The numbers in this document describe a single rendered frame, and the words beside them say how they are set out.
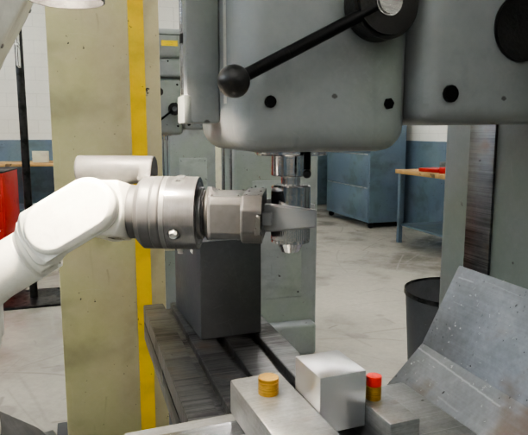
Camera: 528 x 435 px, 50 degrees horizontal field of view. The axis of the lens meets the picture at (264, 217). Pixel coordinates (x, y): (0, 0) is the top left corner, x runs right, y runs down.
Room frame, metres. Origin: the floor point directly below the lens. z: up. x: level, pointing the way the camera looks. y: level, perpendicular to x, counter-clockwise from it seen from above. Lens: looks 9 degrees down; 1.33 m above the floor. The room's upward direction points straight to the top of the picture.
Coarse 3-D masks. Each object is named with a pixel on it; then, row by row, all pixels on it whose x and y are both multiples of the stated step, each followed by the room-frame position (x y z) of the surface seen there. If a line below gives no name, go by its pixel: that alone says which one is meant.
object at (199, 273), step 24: (216, 240) 1.03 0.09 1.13; (240, 240) 1.04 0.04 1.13; (192, 264) 1.07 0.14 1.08; (216, 264) 1.03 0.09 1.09; (240, 264) 1.04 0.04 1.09; (192, 288) 1.07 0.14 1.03; (216, 288) 1.03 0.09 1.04; (240, 288) 1.04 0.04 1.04; (192, 312) 1.07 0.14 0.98; (216, 312) 1.03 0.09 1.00; (240, 312) 1.04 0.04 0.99; (216, 336) 1.03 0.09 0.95
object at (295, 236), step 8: (272, 200) 0.67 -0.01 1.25; (280, 200) 0.66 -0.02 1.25; (288, 200) 0.66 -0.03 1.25; (296, 200) 0.66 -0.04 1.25; (304, 200) 0.66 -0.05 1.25; (272, 232) 0.67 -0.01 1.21; (280, 232) 0.66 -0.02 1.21; (288, 232) 0.66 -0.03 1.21; (296, 232) 0.66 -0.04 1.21; (304, 232) 0.66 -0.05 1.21; (272, 240) 0.67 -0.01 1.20; (280, 240) 0.66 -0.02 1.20; (288, 240) 0.66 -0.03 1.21; (296, 240) 0.66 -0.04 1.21; (304, 240) 0.66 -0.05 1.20
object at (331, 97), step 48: (240, 0) 0.57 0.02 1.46; (288, 0) 0.57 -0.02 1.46; (336, 0) 0.59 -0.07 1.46; (240, 48) 0.57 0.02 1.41; (336, 48) 0.59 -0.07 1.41; (384, 48) 0.60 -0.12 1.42; (288, 96) 0.57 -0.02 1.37; (336, 96) 0.59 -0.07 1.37; (384, 96) 0.61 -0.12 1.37; (240, 144) 0.59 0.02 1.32; (288, 144) 0.58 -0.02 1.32; (336, 144) 0.60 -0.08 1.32; (384, 144) 0.62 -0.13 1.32
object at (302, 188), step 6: (276, 186) 0.67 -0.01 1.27; (282, 186) 0.66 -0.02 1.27; (288, 186) 0.66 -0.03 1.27; (294, 186) 0.66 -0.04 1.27; (300, 186) 0.66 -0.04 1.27; (306, 186) 0.67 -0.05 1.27; (276, 192) 0.66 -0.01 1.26; (282, 192) 0.66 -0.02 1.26; (288, 192) 0.66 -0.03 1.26; (294, 192) 0.66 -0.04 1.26; (300, 192) 0.66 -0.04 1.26; (306, 192) 0.67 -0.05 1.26
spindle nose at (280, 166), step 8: (272, 160) 0.67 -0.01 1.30; (280, 160) 0.66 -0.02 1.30; (288, 160) 0.66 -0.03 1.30; (296, 160) 0.66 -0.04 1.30; (272, 168) 0.67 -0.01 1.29; (280, 168) 0.66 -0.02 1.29; (288, 168) 0.66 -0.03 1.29; (296, 168) 0.66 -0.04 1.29; (288, 176) 0.66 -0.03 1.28; (296, 176) 0.66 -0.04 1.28
